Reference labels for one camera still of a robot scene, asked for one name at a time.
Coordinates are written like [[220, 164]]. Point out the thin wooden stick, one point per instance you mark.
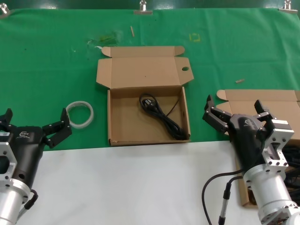
[[132, 31]]

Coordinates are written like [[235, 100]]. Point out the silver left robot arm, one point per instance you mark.
[[11, 201]]

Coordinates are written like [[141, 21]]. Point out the green table cloth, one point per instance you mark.
[[47, 70]]

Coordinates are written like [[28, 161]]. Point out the silver metal binder clip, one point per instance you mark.
[[3, 13], [143, 11], [287, 9]]

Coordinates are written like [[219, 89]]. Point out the translucent tape roll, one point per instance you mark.
[[80, 125]]

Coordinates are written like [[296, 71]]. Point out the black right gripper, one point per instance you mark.
[[247, 143]]

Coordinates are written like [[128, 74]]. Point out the crumpled clear plastic wrapper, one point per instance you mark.
[[106, 38]]

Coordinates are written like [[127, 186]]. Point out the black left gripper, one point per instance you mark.
[[28, 150]]

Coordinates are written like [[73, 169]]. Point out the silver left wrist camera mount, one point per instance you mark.
[[5, 164]]

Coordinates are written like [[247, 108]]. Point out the plain open cardboard box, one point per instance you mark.
[[241, 100]]

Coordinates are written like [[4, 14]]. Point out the small wood chip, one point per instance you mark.
[[240, 81]]

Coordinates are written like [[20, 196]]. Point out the cardboard box with round hole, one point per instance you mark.
[[145, 70]]

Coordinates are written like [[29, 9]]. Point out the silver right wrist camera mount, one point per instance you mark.
[[277, 145]]

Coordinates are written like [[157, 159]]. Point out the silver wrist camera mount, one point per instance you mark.
[[277, 145], [5, 164]]

